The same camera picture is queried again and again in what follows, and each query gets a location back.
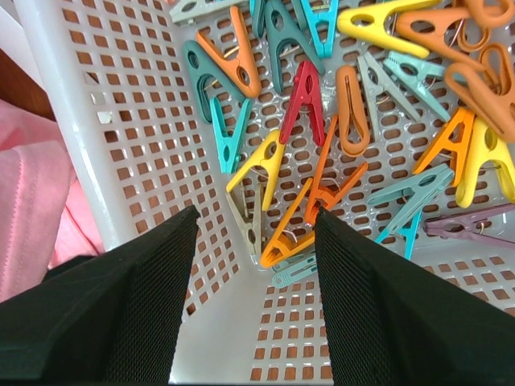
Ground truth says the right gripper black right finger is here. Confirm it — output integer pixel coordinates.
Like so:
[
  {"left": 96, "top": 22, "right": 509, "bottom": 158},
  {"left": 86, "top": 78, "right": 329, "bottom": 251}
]
[{"left": 314, "top": 210, "right": 514, "bottom": 385}]

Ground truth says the pink t-shirt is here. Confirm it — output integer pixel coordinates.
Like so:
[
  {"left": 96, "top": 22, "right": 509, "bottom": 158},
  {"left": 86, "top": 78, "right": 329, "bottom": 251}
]
[{"left": 1, "top": 101, "right": 105, "bottom": 301}]

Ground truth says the white clothespin basket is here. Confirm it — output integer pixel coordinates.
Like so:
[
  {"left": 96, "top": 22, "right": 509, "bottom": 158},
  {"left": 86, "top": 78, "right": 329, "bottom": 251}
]
[{"left": 13, "top": 1, "right": 514, "bottom": 384}]

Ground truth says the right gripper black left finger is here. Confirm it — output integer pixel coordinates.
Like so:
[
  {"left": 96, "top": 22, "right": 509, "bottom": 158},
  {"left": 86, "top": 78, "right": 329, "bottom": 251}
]
[{"left": 1, "top": 206, "right": 199, "bottom": 384}]

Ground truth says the red clothespin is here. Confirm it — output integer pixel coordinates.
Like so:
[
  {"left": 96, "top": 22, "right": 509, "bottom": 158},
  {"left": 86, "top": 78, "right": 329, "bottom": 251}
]
[{"left": 279, "top": 60, "right": 326, "bottom": 146}]

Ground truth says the pile of colourful clothespins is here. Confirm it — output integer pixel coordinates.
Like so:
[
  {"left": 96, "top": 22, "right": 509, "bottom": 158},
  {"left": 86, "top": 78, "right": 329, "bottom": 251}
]
[{"left": 170, "top": 1, "right": 514, "bottom": 300}]

